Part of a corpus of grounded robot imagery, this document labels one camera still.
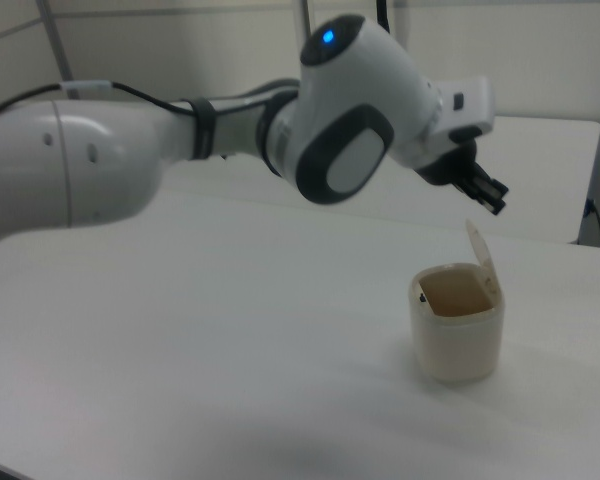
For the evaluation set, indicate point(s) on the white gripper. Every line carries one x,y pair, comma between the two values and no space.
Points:
467,107

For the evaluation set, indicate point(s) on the thin grey partition post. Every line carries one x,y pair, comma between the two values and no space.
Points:
304,15

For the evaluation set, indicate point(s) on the cream trash bin with lid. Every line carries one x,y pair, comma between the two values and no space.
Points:
455,345

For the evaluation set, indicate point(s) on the slanted grey partition post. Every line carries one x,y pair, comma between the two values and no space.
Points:
57,45

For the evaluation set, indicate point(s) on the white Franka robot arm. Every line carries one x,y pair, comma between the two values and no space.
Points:
352,80

